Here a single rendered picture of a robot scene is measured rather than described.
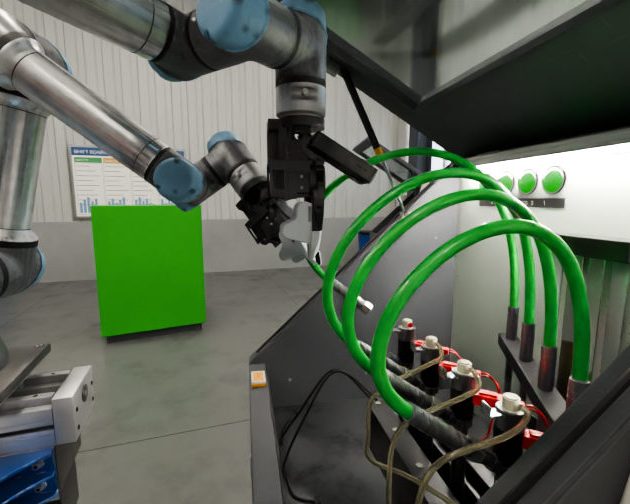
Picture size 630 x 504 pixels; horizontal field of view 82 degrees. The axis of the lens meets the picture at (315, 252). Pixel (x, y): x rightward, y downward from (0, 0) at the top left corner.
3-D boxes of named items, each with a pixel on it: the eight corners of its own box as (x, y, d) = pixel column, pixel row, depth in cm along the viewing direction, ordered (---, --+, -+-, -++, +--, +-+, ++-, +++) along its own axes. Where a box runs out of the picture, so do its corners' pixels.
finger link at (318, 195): (306, 229, 57) (306, 173, 55) (317, 229, 57) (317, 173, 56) (312, 232, 52) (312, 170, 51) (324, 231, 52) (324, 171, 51)
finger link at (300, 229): (280, 261, 56) (280, 201, 55) (318, 259, 57) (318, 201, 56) (282, 264, 53) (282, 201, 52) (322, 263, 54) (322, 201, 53)
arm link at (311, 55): (257, 3, 50) (296, 27, 57) (259, 86, 52) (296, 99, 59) (302, -17, 46) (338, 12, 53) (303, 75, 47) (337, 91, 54)
